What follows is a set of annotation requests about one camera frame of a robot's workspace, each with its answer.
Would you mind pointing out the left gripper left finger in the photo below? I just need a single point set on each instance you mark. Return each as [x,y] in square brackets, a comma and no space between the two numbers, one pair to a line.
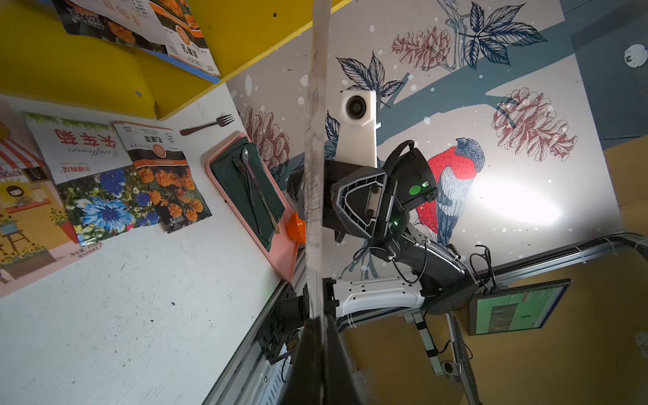
[304,386]

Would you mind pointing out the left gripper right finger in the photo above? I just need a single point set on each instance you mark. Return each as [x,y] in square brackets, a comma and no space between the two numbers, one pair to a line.
[338,384]

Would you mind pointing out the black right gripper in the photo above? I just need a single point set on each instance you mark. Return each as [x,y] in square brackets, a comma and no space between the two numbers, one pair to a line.
[361,201]

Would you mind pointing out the orange flower seed bag top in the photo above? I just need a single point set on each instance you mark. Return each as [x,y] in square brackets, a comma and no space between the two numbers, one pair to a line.
[165,172]

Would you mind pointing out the orange flower seed bag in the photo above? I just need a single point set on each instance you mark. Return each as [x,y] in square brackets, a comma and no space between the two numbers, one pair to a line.
[165,172]
[164,29]

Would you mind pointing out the blue flower seed bag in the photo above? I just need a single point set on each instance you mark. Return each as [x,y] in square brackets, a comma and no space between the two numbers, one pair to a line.
[94,176]

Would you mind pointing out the market stall seed bag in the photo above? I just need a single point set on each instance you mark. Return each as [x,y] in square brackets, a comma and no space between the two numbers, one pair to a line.
[37,237]

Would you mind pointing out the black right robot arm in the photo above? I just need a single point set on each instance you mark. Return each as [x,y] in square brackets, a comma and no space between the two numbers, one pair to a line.
[440,282]

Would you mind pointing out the orange flower seed bag lower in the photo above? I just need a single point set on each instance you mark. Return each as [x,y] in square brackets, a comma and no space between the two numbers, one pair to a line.
[164,29]

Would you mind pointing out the yellow two-tier shelf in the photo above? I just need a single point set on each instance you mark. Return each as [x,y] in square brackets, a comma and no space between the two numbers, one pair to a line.
[41,62]

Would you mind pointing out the dark green cloth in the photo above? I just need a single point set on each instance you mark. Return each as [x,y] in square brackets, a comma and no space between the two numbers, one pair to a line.
[233,170]

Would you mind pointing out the pink tray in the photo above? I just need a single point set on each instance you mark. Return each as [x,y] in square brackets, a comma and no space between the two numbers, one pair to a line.
[283,252]

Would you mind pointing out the black spoon on cloth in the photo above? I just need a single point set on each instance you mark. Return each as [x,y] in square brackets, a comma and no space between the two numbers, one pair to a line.
[243,170]

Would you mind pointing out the black plastic fork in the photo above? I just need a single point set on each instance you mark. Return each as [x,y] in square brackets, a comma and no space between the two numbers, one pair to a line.
[222,121]

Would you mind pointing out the green screen monitor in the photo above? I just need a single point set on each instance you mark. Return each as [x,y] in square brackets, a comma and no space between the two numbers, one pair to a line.
[515,309]

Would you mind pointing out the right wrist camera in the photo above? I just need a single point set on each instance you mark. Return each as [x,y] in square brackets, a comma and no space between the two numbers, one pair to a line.
[356,144]

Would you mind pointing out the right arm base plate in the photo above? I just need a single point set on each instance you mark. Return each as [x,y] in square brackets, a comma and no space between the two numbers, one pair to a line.
[289,315]

